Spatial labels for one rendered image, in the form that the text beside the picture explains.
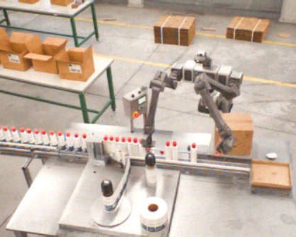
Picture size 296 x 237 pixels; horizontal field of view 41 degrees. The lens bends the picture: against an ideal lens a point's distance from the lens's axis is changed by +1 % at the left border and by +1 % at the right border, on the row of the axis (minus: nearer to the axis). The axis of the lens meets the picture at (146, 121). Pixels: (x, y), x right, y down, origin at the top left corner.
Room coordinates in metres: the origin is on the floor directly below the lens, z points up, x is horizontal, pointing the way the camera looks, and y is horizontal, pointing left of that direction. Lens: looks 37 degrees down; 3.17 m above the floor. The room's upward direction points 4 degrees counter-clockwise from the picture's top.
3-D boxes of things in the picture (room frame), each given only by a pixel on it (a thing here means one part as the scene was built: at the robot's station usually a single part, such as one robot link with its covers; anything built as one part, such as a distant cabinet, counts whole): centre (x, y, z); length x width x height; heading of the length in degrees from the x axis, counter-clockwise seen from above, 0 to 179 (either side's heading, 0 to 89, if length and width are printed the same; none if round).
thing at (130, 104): (2.63, 0.08, 1.38); 0.17 x 0.10 x 0.19; 130
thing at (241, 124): (2.64, -0.74, 0.99); 0.30 x 0.24 x 0.27; 81
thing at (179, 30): (6.69, -0.64, 0.16); 0.65 x 0.54 x 0.32; 68
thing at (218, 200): (2.31, -0.08, 0.82); 2.10 x 1.31 x 0.02; 75
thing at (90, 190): (2.13, 0.23, 0.86); 0.80 x 0.67 x 0.05; 75
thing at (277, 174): (2.27, -0.97, 0.85); 0.30 x 0.26 x 0.04; 75
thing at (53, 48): (4.47, 1.13, 0.96); 0.53 x 0.45 x 0.37; 155
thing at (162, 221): (1.85, 0.00, 0.95); 0.20 x 0.20 x 0.14
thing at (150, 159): (2.23, -0.01, 1.03); 0.09 x 0.09 x 0.30
